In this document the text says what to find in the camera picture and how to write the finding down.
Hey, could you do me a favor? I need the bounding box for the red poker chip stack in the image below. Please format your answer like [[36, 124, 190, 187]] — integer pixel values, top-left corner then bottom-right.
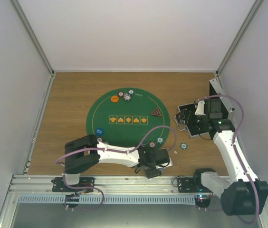
[[148, 142, 156, 148]]

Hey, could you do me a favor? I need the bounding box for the green poker chip stack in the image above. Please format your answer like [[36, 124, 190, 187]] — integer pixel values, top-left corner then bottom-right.
[[180, 142, 188, 150]]

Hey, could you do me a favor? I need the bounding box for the black red all-in triangle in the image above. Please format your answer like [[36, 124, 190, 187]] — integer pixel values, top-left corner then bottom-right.
[[150, 107, 162, 117]]

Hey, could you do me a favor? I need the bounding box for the blue small blind button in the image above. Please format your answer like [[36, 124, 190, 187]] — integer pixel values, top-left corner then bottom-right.
[[95, 127, 105, 136]]

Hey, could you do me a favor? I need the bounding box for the orange big blind button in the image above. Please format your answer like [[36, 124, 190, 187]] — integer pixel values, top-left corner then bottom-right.
[[111, 95, 119, 103]]

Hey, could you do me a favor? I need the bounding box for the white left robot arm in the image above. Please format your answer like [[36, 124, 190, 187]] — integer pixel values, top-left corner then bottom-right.
[[63, 134, 172, 192]]

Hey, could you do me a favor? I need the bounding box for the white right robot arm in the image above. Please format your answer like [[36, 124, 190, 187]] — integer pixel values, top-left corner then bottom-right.
[[174, 95, 268, 216]]

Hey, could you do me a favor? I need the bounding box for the aluminium poker case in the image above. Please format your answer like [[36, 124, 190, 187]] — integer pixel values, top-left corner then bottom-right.
[[174, 78, 235, 140]]

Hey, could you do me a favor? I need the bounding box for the round green poker mat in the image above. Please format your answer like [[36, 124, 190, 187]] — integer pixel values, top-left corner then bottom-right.
[[86, 88, 170, 148]]

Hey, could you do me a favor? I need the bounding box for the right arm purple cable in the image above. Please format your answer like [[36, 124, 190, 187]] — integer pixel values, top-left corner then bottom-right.
[[195, 94, 260, 224]]

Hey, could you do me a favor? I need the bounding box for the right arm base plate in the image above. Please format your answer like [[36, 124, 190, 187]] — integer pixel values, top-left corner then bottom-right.
[[172, 176, 211, 193]]

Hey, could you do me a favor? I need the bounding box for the grey slotted cable duct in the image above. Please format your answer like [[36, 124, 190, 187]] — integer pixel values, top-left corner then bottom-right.
[[18, 194, 195, 205]]

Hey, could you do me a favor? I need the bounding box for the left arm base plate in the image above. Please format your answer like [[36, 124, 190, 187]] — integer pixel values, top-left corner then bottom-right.
[[49, 177, 96, 193]]

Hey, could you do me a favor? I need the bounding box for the aluminium frame rail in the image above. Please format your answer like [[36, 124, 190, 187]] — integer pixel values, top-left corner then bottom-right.
[[8, 174, 265, 194]]

